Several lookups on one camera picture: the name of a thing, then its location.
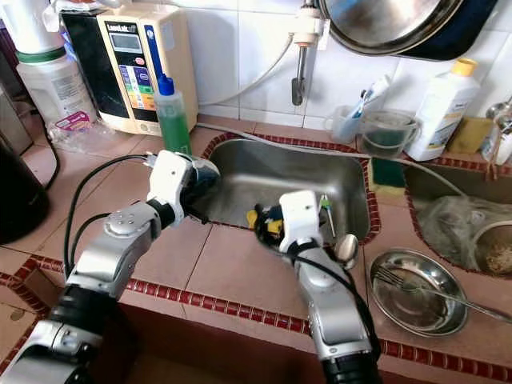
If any white jar green lid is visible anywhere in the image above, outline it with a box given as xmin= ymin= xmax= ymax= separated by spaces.
xmin=16 ymin=48 xmax=93 ymax=133

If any clear packet pink label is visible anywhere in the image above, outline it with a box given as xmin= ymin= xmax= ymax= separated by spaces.
xmin=48 ymin=110 xmax=117 ymax=154

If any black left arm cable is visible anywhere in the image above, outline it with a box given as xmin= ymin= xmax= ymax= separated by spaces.
xmin=64 ymin=154 xmax=157 ymax=282

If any metal spoon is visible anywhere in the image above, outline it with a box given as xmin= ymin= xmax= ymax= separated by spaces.
xmin=334 ymin=234 xmax=359 ymax=269

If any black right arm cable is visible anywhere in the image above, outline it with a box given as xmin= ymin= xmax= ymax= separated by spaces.
xmin=286 ymin=248 xmax=382 ymax=357

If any green scouring sponge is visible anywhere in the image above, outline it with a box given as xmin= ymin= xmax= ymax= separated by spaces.
xmin=370 ymin=157 xmax=407 ymax=195

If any black kettle power cord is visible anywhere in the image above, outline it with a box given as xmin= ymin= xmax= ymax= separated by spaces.
xmin=32 ymin=104 xmax=64 ymax=193

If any metal mesh strainer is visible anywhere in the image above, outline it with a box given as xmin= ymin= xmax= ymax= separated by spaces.
xmin=470 ymin=220 xmax=512 ymax=277

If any chrome sink faucet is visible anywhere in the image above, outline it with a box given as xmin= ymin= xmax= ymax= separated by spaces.
xmin=480 ymin=96 xmax=512 ymax=181

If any metal fork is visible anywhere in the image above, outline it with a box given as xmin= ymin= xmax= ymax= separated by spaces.
xmin=374 ymin=266 xmax=512 ymax=325

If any yellow plastic cup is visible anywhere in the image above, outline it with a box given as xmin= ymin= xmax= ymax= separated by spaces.
xmin=246 ymin=210 xmax=282 ymax=237

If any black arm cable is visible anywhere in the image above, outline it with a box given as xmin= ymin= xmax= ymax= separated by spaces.
xmin=64 ymin=154 xmax=157 ymax=282
xmin=286 ymin=248 xmax=382 ymax=357

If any clear toothbrush cup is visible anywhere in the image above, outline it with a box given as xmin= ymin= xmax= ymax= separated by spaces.
xmin=324 ymin=104 xmax=362 ymax=145

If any white water hose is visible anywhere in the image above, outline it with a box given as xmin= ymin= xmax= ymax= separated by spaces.
xmin=196 ymin=32 xmax=298 ymax=109

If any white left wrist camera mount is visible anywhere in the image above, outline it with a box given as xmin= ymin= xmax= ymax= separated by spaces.
xmin=146 ymin=150 xmax=194 ymax=229

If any white bottle yellow cap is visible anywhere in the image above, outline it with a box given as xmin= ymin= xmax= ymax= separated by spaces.
xmin=404 ymin=58 xmax=481 ymax=163

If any stainless steel bowl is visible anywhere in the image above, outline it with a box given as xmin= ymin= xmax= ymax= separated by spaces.
xmin=368 ymin=248 xmax=469 ymax=338

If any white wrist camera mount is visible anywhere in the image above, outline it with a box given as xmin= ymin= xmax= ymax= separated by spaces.
xmin=276 ymin=190 xmax=322 ymax=253
xmin=146 ymin=150 xmax=194 ymax=229

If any grey water hose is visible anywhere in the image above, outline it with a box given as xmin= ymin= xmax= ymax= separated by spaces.
xmin=196 ymin=122 xmax=469 ymax=199

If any stainless steel sink basin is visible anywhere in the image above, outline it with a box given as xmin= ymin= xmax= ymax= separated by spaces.
xmin=400 ymin=160 xmax=512 ymax=277
xmin=200 ymin=132 xmax=381 ymax=245

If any white blue toothbrush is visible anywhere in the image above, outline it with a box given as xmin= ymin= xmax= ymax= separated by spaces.
xmin=350 ymin=74 xmax=393 ymax=121

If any white green handled utensil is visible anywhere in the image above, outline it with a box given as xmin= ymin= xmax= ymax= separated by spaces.
xmin=318 ymin=194 xmax=335 ymax=239

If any beige water ionizer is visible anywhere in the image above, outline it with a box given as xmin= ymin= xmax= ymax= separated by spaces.
xmin=60 ymin=4 xmax=197 ymax=137

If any white cylinder container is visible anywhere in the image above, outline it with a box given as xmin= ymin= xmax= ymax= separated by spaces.
xmin=0 ymin=0 xmax=66 ymax=55

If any green dish soap bottle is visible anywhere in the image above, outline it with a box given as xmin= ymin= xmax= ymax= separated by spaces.
xmin=154 ymin=74 xmax=191 ymax=157

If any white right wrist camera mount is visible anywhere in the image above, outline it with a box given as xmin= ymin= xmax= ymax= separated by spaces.
xmin=276 ymin=190 xmax=322 ymax=253

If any black electric kettle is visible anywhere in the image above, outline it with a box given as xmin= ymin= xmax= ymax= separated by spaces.
xmin=0 ymin=140 xmax=49 ymax=245

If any hanging metal wok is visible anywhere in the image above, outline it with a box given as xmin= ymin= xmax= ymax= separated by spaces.
xmin=318 ymin=0 xmax=501 ymax=63

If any yellow sponge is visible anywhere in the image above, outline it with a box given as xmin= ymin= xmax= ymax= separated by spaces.
xmin=446 ymin=116 xmax=493 ymax=155

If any chrome wall tap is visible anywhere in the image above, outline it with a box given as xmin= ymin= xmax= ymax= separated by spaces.
xmin=290 ymin=0 xmax=333 ymax=107

